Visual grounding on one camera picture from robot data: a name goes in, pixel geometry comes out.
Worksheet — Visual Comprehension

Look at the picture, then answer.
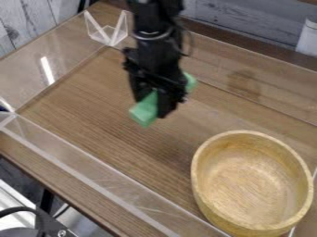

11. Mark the green rectangular block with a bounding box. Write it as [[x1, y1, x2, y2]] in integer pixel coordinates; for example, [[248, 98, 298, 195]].
[[128, 71, 199, 129]]

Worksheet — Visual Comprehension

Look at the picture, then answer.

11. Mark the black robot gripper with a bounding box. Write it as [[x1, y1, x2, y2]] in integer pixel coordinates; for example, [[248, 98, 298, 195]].
[[124, 31, 188, 119]]

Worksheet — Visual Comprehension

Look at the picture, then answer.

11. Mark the white cylindrical container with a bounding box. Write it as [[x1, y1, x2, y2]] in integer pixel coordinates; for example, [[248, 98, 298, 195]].
[[296, 18, 317, 57]]

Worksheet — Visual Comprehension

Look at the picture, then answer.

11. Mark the brown wooden bowl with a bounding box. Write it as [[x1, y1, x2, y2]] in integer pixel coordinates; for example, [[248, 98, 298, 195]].
[[192, 130, 314, 237]]

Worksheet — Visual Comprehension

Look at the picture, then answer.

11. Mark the black cable loop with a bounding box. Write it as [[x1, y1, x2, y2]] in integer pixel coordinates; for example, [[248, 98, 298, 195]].
[[0, 206, 47, 237]]

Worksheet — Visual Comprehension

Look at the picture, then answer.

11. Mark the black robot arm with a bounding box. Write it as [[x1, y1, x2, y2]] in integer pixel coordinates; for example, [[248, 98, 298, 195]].
[[124, 0, 196, 126]]

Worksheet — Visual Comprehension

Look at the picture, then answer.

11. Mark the black table leg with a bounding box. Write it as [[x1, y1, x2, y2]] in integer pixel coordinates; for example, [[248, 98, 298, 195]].
[[41, 189, 55, 213]]

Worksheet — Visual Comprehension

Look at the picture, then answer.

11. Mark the clear acrylic tray wall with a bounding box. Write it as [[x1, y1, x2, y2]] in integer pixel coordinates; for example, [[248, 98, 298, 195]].
[[0, 6, 317, 237]]

